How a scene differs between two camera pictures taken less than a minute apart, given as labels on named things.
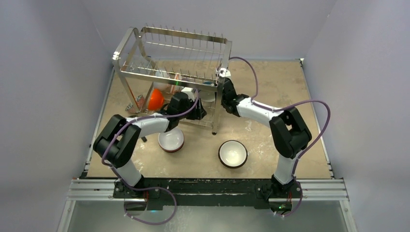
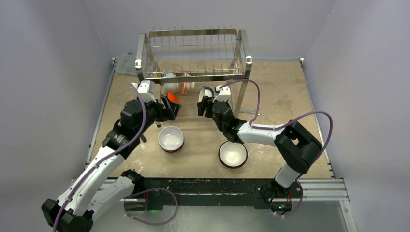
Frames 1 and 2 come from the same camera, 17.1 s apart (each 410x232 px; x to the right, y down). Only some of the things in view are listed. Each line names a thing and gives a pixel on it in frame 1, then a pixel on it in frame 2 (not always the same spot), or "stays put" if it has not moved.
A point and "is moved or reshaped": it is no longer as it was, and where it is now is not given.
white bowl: [164, 87] to [170, 87]
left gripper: [198, 111] to [168, 113]
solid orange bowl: [156, 100] is moved or reshaped
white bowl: [171, 140] stays put
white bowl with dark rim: [232, 154] stays put
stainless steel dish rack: [155, 62] is moved or reshaped
